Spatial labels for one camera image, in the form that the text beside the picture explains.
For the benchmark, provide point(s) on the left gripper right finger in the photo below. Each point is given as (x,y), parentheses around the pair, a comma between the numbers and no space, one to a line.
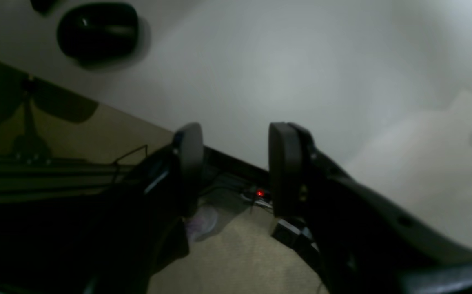
(367,244)

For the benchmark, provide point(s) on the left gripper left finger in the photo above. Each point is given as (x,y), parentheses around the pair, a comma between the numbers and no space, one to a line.
(137,227)

